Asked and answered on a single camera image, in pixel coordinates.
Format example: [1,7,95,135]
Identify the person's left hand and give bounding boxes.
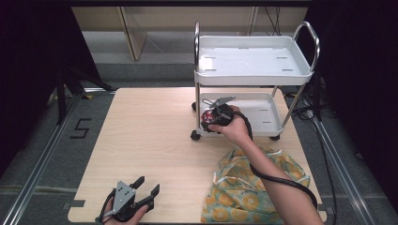
[101,201,151,225]

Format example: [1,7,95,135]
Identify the black metal stand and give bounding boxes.
[55,66,116,127]

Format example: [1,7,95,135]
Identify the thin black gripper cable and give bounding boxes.
[95,188,117,225]

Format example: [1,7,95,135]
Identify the wooden panel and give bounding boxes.
[116,7,148,62]

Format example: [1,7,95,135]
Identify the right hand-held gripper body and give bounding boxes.
[209,96,237,128]

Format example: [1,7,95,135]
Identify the white utility cart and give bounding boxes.
[190,20,321,142]

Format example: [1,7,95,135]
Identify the thick black gripper cable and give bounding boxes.
[233,111,319,211]

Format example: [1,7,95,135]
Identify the black floor cables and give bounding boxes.
[289,88,339,225]

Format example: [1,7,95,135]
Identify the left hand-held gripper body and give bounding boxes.
[108,180,148,223]

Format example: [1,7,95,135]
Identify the aluminium floor rail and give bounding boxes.
[0,93,83,225]
[310,117,378,225]

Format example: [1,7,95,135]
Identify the lemon print cloth bag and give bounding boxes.
[200,145,312,225]

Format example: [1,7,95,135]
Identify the person's right hand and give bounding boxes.
[207,104,253,147]

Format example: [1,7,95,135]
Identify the black hanging cables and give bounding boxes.
[263,6,283,38]

